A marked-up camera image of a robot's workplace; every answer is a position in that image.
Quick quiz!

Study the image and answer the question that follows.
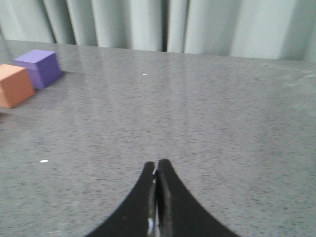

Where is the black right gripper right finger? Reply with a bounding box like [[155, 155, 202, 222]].
[[157, 159, 237, 237]]

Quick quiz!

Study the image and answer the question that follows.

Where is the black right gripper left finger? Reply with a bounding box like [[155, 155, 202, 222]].
[[88, 162, 156, 237]]

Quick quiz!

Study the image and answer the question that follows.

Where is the orange foam cube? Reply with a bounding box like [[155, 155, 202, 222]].
[[0, 64, 35, 109]]

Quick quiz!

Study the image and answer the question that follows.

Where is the purple foam cube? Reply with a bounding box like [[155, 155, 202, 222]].
[[13, 49, 62, 89]]

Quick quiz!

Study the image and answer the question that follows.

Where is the grey-green curtain backdrop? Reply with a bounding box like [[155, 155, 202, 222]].
[[0, 0, 316, 62]]

